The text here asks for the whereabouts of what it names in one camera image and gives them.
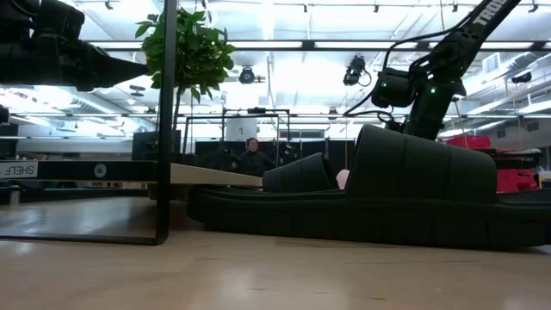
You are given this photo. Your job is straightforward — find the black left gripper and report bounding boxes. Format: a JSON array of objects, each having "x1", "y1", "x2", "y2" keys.
[{"x1": 0, "y1": 34, "x2": 151, "y2": 92}]

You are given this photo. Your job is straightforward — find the green leafy potted tree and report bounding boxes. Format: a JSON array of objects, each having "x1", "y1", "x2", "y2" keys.
[{"x1": 134, "y1": 7, "x2": 237, "y2": 130}]

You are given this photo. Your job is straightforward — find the black partition panel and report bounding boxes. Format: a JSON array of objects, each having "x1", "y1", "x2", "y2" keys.
[{"x1": 195, "y1": 138, "x2": 356, "y2": 176}]

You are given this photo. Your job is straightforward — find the light wooden shelf board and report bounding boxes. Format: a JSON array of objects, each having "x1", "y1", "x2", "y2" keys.
[{"x1": 170, "y1": 162, "x2": 263, "y2": 189}]

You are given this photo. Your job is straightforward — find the black rubber slide sandal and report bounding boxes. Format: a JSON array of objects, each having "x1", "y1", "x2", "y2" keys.
[
  {"x1": 261, "y1": 152, "x2": 340, "y2": 194},
  {"x1": 186, "y1": 123, "x2": 551, "y2": 251}
]

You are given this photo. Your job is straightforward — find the black metal shelf frame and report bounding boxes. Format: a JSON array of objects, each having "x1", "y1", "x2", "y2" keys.
[{"x1": 0, "y1": 0, "x2": 180, "y2": 246}]

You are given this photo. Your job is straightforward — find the red storage bin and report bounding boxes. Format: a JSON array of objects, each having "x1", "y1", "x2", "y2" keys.
[
  {"x1": 496, "y1": 168, "x2": 540, "y2": 194},
  {"x1": 445, "y1": 134, "x2": 492, "y2": 151}
]

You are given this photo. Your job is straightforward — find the person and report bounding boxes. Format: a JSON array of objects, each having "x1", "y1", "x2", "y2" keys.
[{"x1": 231, "y1": 137, "x2": 276, "y2": 177}]

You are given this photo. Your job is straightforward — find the black storage rack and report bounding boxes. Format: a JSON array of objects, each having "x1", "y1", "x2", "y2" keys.
[{"x1": 486, "y1": 148, "x2": 546, "y2": 171}]

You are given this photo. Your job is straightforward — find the black ceiling light rail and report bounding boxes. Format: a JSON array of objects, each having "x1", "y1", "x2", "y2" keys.
[{"x1": 85, "y1": 39, "x2": 551, "y2": 53}]

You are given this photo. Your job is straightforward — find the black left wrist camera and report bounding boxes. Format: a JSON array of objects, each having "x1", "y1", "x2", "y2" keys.
[{"x1": 32, "y1": 0, "x2": 86, "y2": 42}]

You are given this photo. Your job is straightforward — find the white shelf label sticker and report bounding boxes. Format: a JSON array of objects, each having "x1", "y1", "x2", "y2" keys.
[{"x1": 0, "y1": 160, "x2": 40, "y2": 179}]

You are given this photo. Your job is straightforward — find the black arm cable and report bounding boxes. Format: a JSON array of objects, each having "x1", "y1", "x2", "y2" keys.
[{"x1": 343, "y1": 8, "x2": 479, "y2": 124}]

